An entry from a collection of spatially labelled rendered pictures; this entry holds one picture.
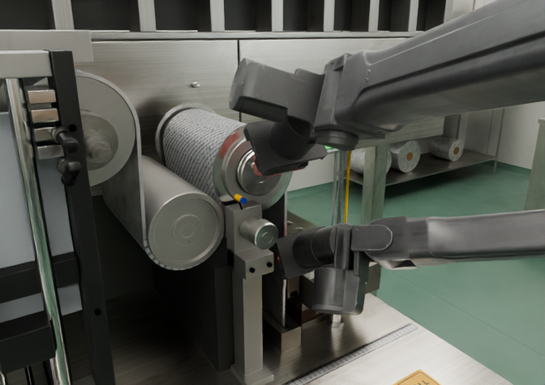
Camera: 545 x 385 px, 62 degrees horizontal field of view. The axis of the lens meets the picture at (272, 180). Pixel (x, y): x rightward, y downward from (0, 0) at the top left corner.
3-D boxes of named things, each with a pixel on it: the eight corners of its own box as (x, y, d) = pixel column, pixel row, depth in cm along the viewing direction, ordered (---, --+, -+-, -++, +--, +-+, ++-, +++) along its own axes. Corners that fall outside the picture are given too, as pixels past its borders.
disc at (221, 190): (213, 221, 70) (212, 126, 66) (212, 220, 70) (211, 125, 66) (292, 206, 78) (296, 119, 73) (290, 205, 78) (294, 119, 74)
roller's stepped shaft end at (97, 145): (88, 172, 47) (84, 141, 46) (76, 159, 52) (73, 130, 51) (120, 167, 48) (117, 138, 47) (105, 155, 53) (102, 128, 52)
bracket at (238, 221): (249, 395, 74) (246, 219, 64) (230, 370, 79) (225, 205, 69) (275, 382, 76) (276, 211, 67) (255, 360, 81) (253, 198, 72)
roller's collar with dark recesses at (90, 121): (63, 174, 51) (55, 117, 49) (54, 162, 56) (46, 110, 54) (121, 166, 55) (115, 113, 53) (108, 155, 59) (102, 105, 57)
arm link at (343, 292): (406, 241, 68) (392, 224, 61) (405, 321, 64) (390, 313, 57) (330, 241, 73) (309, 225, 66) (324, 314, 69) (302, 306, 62)
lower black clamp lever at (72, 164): (66, 174, 38) (63, 159, 39) (62, 187, 43) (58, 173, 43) (83, 172, 39) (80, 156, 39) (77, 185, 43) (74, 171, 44)
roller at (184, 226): (152, 278, 66) (144, 201, 63) (107, 220, 87) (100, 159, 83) (225, 257, 73) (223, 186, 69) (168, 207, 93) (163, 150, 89)
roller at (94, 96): (25, 197, 55) (4, 79, 51) (8, 153, 75) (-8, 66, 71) (139, 178, 62) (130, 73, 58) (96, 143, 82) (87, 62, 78)
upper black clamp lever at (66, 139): (64, 156, 38) (62, 140, 38) (53, 142, 42) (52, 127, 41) (81, 153, 39) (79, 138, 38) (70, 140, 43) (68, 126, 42)
